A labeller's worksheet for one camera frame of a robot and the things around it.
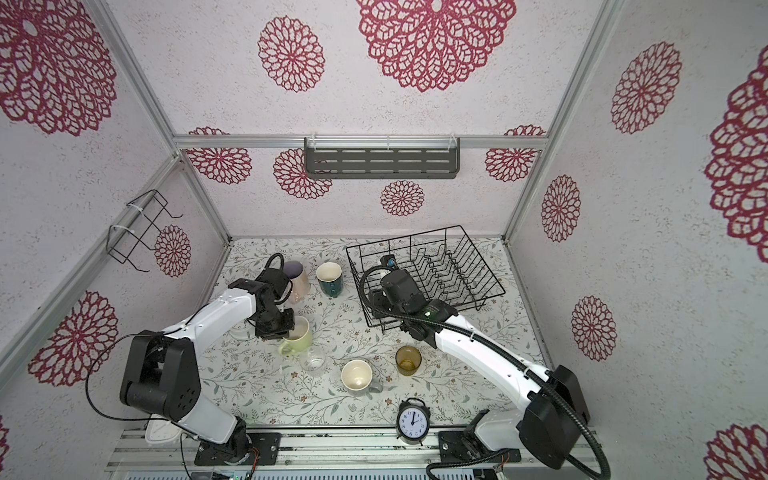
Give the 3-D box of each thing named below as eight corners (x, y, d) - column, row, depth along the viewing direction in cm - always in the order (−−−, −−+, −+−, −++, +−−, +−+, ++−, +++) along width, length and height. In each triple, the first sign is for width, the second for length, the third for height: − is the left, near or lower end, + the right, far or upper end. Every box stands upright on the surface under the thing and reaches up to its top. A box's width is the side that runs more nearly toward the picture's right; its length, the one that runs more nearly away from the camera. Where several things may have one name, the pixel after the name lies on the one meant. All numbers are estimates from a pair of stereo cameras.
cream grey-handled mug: (365, 411, 81) (363, 401, 74) (341, 382, 86) (338, 369, 79) (384, 393, 84) (384, 382, 76) (360, 366, 89) (358, 353, 81)
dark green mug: (319, 304, 104) (313, 285, 95) (323, 282, 110) (317, 262, 101) (343, 304, 104) (339, 285, 95) (345, 282, 110) (342, 262, 101)
